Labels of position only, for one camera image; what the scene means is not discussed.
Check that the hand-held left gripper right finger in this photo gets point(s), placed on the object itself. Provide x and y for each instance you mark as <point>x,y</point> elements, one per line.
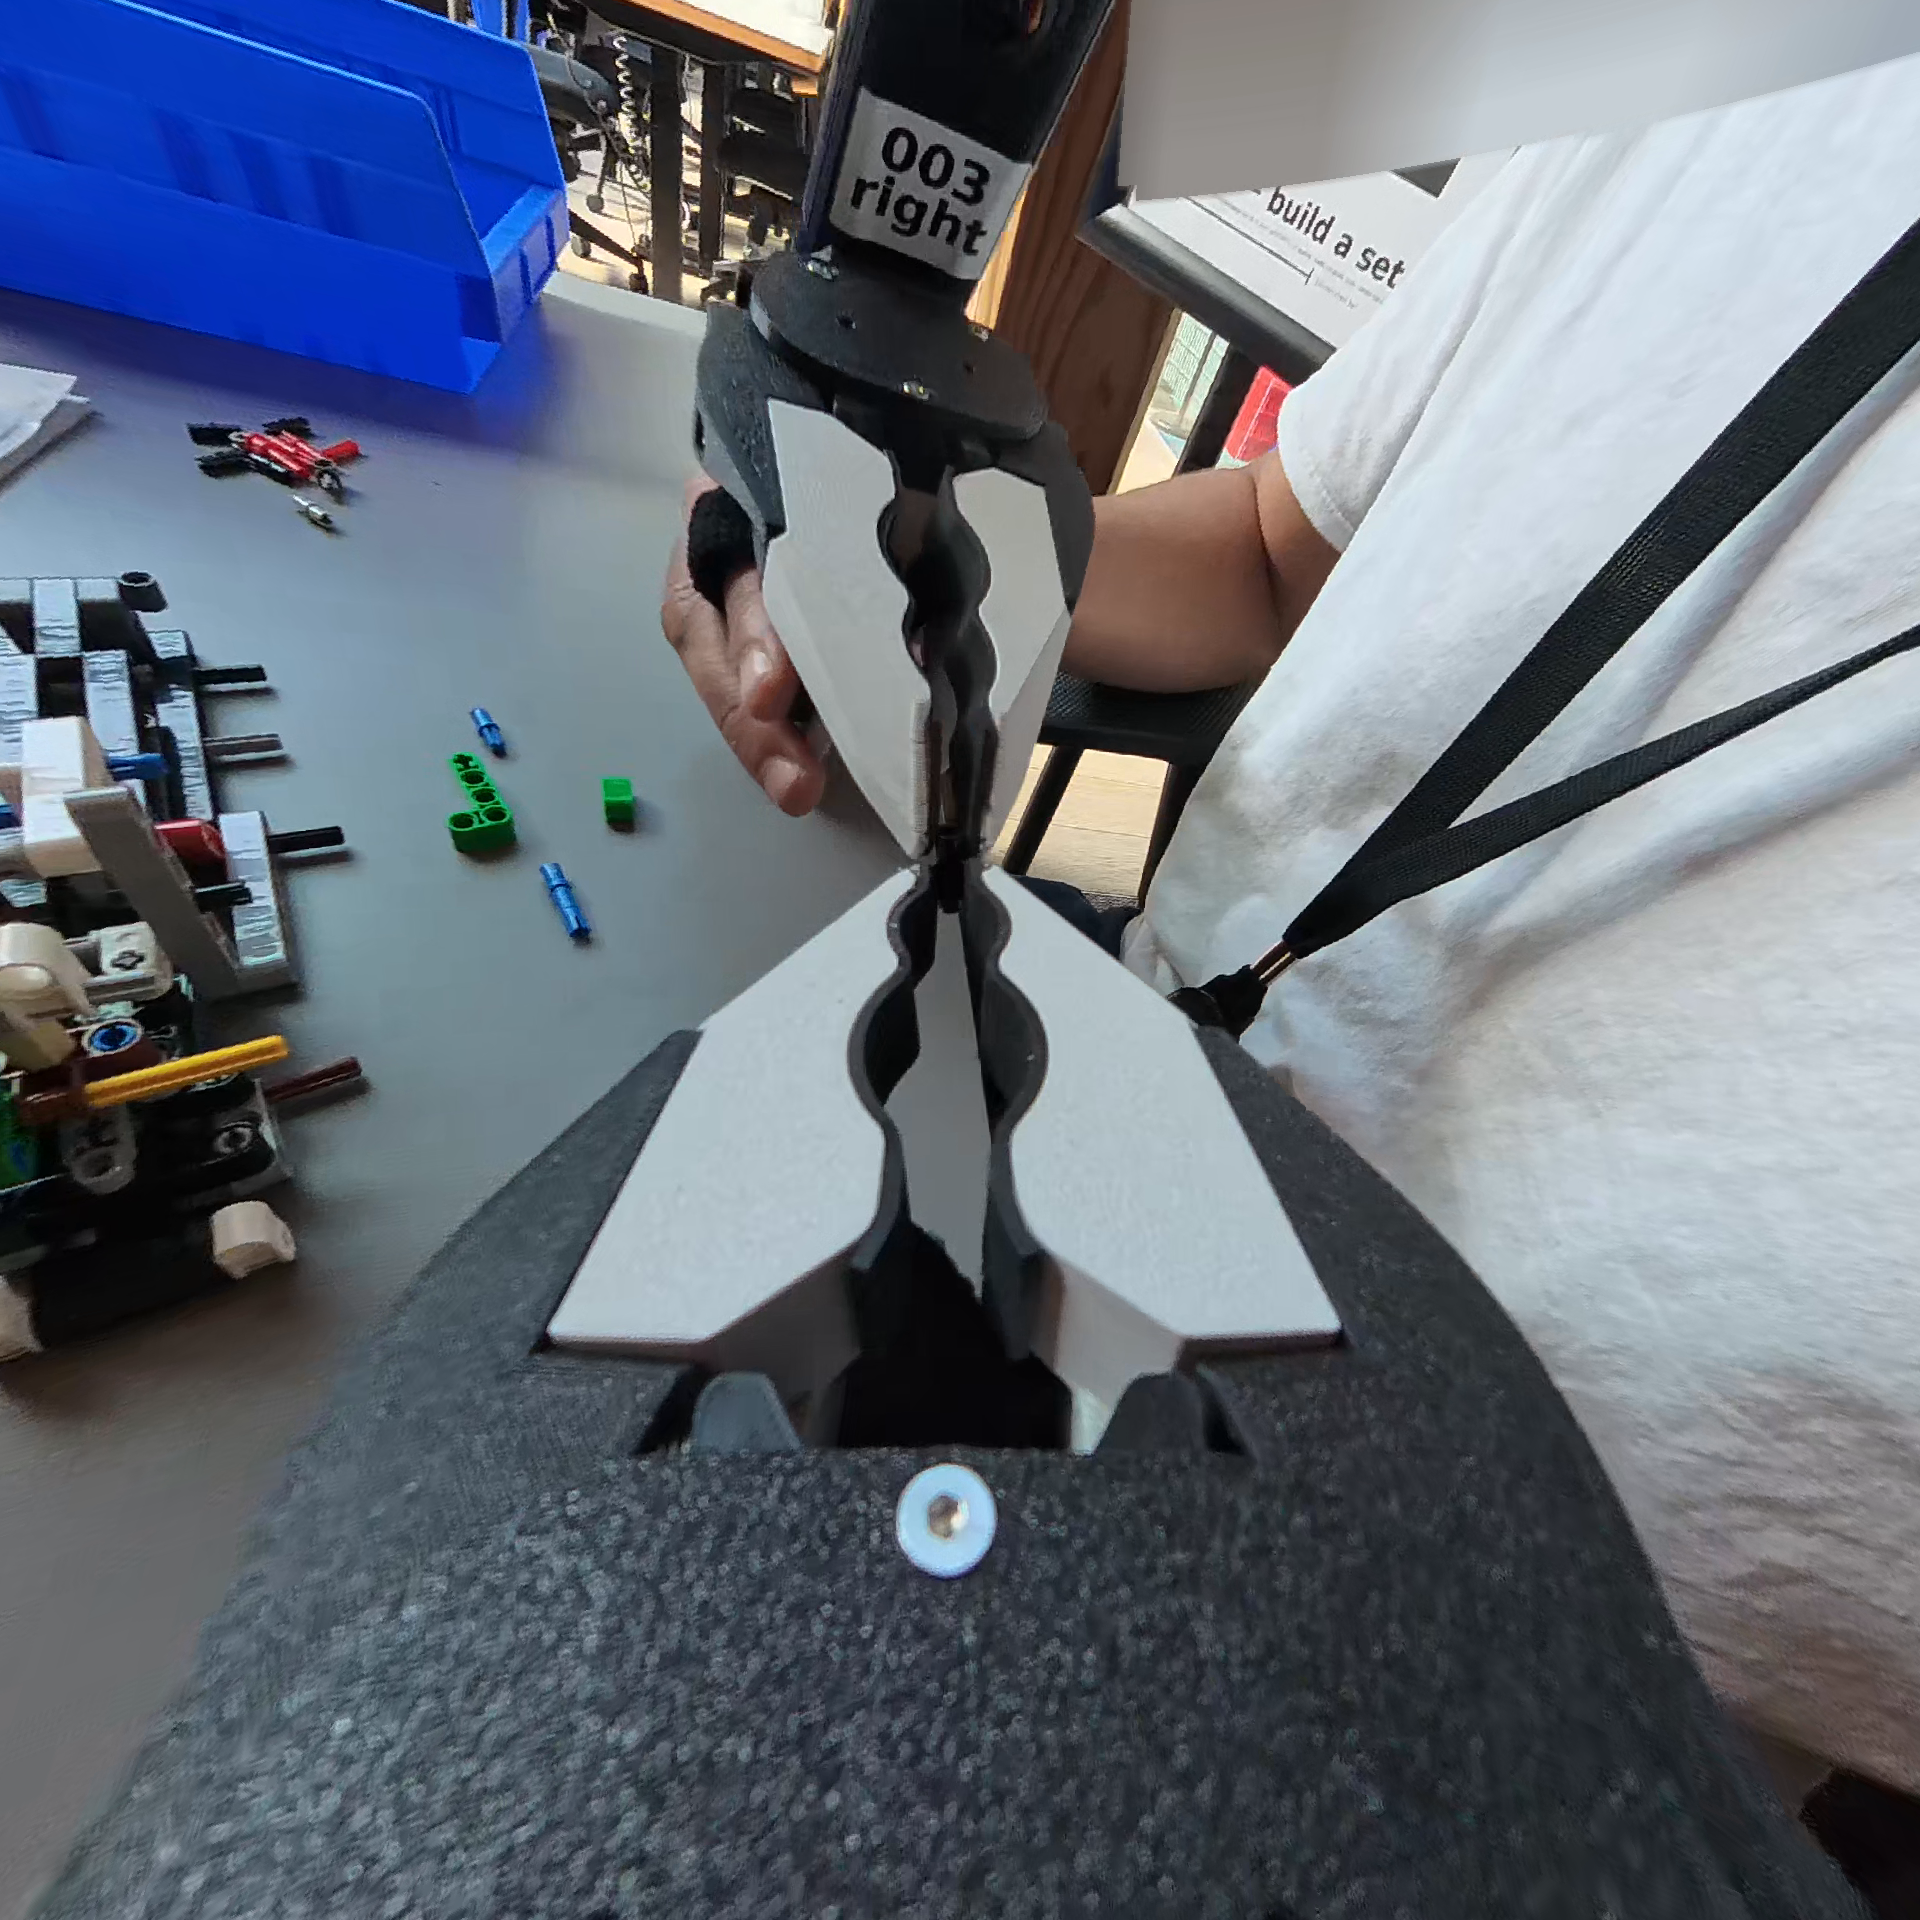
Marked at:
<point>1154,1185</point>

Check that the small grey lego pin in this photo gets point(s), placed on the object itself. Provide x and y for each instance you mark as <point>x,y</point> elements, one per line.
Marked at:
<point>315,510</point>

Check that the black chair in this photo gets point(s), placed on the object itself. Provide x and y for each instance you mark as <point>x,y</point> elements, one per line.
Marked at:
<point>1140,713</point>

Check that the blue lego pin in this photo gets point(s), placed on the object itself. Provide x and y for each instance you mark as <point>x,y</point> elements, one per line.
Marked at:
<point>488,733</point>
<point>564,900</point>

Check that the green angled lego beam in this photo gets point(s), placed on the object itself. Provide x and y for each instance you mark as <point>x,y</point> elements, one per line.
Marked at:
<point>482,824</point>

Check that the black badge reel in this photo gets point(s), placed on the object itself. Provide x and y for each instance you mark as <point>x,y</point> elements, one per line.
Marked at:
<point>1223,1005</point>

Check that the wooden office desk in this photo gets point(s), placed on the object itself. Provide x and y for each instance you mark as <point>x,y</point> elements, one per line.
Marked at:
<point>705,91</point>

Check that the red box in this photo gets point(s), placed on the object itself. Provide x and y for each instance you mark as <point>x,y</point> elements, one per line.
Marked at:
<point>1260,413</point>

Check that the blue plastic bin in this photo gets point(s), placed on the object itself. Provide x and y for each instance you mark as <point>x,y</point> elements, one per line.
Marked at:
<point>241,194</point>

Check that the wooden panel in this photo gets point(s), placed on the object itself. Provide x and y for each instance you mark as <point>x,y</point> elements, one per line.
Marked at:
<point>1080,345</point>

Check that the white paper sheet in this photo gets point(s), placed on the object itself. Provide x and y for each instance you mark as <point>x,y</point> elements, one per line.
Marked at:
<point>31,413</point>

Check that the person in white shirt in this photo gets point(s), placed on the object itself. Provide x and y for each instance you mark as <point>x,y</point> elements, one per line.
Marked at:
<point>1574,930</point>

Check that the small green lego block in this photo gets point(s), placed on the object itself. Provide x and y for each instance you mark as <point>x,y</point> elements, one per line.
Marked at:
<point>618,802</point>

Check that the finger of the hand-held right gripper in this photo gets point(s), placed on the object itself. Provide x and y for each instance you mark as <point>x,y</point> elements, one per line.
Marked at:
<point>1022,600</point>
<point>832,600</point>

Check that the person's right hand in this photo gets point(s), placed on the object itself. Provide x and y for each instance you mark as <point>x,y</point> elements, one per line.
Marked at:
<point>735,675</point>

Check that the white printed sign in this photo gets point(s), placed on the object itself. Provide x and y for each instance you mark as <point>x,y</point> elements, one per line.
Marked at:
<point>1321,248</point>

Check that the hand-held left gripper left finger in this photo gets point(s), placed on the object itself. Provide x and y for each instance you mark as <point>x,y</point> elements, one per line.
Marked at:
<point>721,1185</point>

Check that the partly built lego model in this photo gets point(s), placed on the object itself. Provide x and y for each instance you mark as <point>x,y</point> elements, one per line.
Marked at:
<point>135,900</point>

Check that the red and black lego pieces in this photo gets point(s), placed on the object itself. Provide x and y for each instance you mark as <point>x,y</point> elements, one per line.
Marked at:
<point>278,450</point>

